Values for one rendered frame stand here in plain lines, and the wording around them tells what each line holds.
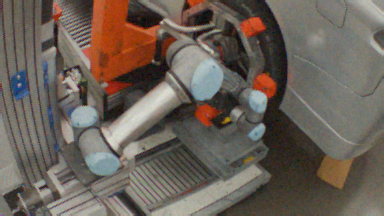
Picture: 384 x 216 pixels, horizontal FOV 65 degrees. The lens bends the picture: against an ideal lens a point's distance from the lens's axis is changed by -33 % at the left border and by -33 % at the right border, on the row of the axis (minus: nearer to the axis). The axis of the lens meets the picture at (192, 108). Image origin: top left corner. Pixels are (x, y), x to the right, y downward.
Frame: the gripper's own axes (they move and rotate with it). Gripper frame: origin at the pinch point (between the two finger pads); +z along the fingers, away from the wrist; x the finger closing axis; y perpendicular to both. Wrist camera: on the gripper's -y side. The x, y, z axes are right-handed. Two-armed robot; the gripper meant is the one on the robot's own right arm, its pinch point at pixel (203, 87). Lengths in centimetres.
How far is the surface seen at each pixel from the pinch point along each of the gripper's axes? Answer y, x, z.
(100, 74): -23, 20, 60
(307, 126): -3, -30, -44
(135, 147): -75, 4, 43
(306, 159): -82, -92, -29
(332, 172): -81, -101, -56
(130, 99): -43, 3, 51
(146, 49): -19, -12, 60
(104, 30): 7, 19, 60
